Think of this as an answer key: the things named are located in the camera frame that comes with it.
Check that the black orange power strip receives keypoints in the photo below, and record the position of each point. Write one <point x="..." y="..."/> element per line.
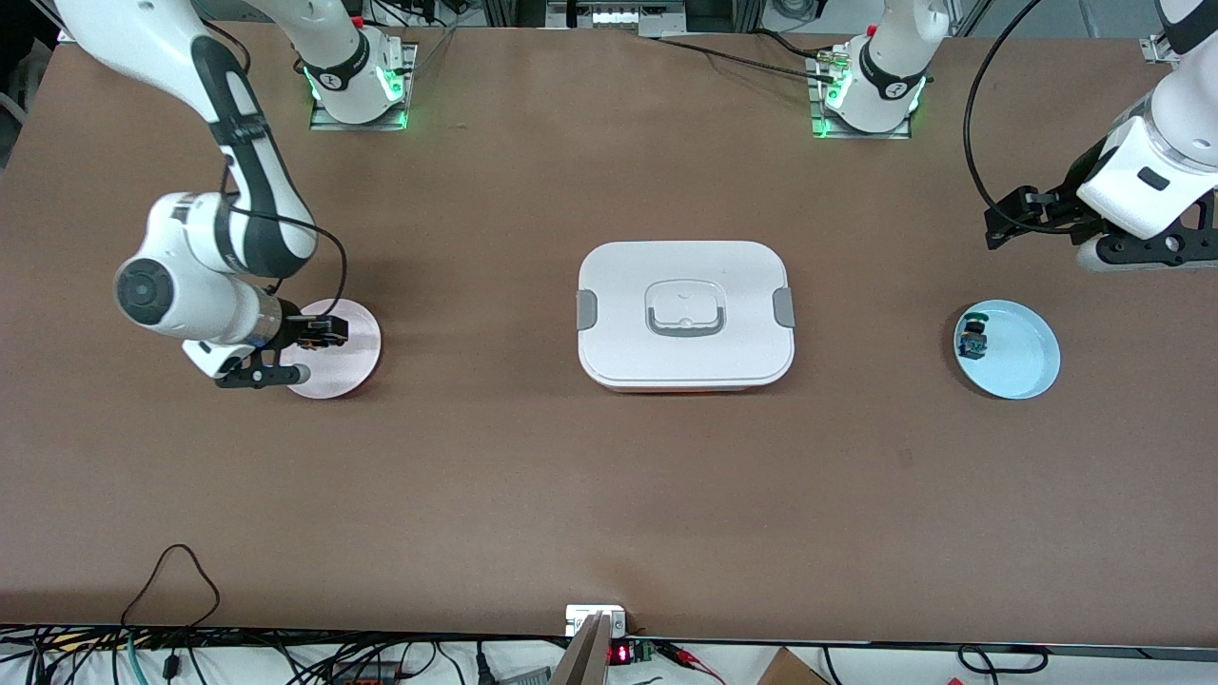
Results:
<point x="366" y="674"/>

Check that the metal corner bracket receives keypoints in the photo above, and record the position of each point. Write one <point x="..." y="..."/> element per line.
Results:
<point x="1159" y="48"/>

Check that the red clip leads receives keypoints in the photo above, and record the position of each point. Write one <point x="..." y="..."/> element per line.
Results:
<point x="690" y="658"/>

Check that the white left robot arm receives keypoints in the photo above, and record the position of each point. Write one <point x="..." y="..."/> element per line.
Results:
<point x="890" y="57"/>

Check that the brown cardboard piece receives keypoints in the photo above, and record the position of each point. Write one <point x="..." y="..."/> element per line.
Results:
<point x="790" y="671"/>

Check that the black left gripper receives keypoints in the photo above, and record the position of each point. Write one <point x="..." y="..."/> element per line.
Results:
<point x="1072" y="198"/>

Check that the white lunch box grey clips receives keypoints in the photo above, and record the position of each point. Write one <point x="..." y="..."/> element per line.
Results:
<point x="685" y="357"/>

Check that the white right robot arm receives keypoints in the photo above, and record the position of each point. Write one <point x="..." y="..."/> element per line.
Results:
<point x="162" y="38"/>

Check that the green blue switch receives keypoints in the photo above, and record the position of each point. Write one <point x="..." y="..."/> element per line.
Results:
<point x="973" y="339"/>

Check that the light blue round plate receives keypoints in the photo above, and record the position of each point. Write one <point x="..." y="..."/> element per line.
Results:
<point x="1023" y="357"/>

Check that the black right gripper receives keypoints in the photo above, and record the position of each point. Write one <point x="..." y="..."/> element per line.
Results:
<point x="291" y="333"/>

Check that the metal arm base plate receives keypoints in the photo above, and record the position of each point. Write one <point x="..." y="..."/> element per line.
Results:
<point x="328" y="125"/>
<point x="826" y="128"/>

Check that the red digit display module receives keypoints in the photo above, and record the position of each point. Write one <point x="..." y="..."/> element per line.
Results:
<point x="620" y="654"/>

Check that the pink round plate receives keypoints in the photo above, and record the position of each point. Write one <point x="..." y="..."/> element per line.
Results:
<point x="357" y="366"/>

